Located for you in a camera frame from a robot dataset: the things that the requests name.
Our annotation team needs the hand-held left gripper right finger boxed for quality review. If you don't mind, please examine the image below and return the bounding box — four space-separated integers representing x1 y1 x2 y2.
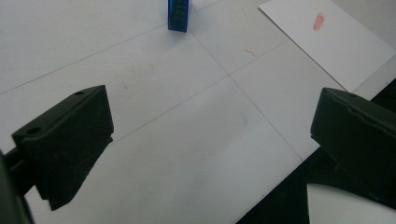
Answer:
309 87 396 210

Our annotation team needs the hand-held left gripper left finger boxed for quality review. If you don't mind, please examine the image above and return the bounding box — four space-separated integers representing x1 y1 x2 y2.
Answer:
10 84 115 212

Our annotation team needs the white paper sheet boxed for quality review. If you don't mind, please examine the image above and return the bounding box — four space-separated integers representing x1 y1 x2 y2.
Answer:
258 0 396 93

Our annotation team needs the blue stamp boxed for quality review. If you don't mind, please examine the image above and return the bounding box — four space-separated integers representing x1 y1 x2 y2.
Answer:
167 0 191 34

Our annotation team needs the white table cover board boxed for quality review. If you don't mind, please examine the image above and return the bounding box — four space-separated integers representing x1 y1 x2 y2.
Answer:
0 0 396 224

